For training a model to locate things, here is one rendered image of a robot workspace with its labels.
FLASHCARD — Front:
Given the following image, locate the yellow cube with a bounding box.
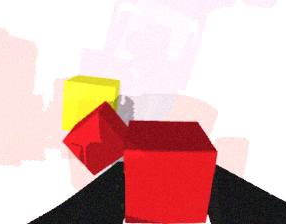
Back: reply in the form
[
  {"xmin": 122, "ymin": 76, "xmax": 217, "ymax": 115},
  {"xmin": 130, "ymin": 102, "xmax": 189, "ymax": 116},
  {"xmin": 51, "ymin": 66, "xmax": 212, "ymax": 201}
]
[{"xmin": 62, "ymin": 75, "xmax": 120, "ymax": 131}]

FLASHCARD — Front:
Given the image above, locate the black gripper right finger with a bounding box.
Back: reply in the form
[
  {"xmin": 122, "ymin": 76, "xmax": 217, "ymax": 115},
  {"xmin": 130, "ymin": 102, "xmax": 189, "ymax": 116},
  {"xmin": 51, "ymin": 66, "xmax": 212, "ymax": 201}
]
[{"xmin": 207, "ymin": 164, "xmax": 286, "ymax": 224}]

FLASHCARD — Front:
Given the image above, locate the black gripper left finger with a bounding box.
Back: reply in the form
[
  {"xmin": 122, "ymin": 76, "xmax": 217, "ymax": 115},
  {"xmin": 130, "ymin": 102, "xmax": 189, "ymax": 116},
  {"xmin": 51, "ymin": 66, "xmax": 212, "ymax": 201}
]
[{"xmin": 27, "ymin": 161, "xmax": 126, "ymax": 224}]

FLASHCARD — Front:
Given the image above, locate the red cube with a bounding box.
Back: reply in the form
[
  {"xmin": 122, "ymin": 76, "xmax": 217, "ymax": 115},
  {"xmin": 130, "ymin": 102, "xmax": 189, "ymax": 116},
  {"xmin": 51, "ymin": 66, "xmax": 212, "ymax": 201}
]
[
  {"xmin": 62, "ymin": 101, "xmax": 128, "ymax": 176},
  {"xmin": 123, "ymin": 120, "xmax": 219, "ymax": 224}
]

